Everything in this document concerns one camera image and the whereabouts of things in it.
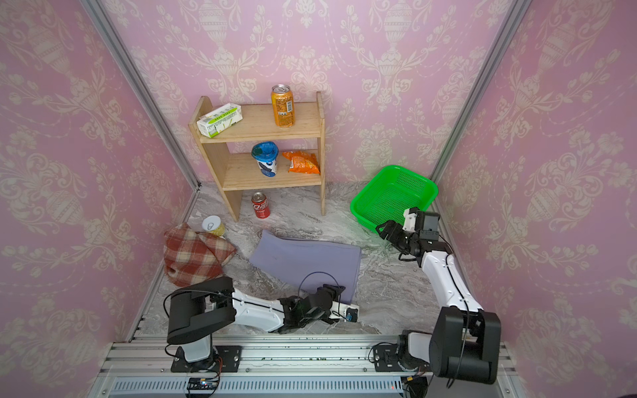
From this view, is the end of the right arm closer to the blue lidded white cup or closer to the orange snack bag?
the orange snack bag

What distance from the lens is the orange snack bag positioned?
3.00ft

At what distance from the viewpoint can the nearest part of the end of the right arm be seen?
62cm

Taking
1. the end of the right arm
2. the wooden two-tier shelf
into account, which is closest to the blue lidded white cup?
the wooden two-tier shelf

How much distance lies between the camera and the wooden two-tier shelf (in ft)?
2.49

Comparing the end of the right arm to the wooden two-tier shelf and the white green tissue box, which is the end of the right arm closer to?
the wooden two-tier shelf

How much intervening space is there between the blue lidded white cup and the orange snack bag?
57 millimetres

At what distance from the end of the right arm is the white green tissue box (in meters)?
0.60
